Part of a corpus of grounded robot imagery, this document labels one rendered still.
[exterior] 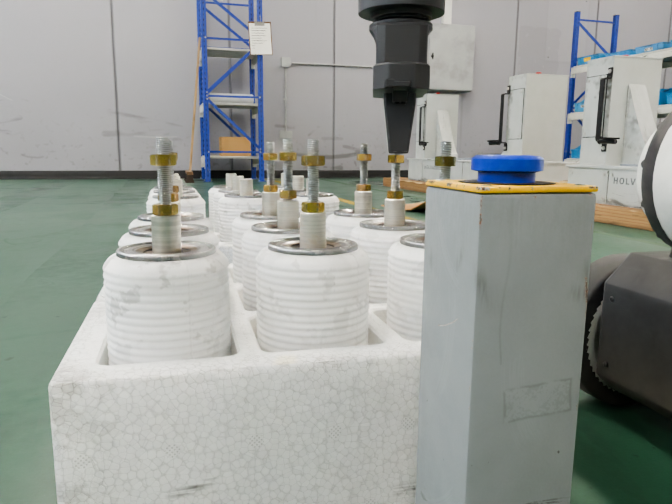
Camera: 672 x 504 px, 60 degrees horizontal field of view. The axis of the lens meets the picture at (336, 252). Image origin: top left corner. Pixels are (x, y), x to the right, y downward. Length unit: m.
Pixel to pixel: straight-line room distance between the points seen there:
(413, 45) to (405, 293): 0.24
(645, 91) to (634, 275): 2.66
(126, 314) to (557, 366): 0.29
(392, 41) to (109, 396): 0.40
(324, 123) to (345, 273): 6.59
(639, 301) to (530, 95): 3.18
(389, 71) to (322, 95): 6.47
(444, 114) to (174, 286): 4.74
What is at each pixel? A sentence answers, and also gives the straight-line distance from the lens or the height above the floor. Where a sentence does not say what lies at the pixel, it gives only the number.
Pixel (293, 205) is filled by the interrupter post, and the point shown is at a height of 0.28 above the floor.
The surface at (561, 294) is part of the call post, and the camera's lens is 0.34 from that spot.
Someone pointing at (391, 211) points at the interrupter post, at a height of 0.27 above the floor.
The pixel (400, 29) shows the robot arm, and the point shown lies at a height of 0.45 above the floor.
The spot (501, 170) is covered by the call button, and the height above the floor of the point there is 0.32.
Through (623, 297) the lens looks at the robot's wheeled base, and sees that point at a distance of 0.76.
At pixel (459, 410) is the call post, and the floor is 0.19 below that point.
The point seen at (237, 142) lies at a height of 0.40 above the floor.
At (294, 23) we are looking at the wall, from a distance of 7.08.
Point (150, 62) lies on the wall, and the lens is 6.83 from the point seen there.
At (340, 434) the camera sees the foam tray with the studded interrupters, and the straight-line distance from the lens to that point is 0.46.
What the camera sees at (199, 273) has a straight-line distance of 0.44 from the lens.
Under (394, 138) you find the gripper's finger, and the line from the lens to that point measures 0.61.
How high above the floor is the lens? 0.33
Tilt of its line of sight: 10 degrees down
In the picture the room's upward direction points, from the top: 1 degrees clockwise
